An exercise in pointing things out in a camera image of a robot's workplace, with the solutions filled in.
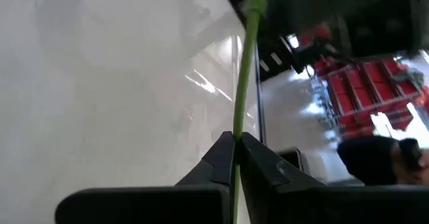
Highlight person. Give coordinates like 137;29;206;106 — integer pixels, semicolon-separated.
336;135;429;186

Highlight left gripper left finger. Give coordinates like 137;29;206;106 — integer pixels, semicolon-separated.
174;131;236;188

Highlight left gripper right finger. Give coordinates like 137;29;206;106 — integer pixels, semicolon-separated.
239;131;328;198

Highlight peach artificial tulip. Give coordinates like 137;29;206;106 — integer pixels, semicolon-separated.
229;0;269;224

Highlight red tool case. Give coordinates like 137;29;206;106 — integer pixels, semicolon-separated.
313;54;429;141

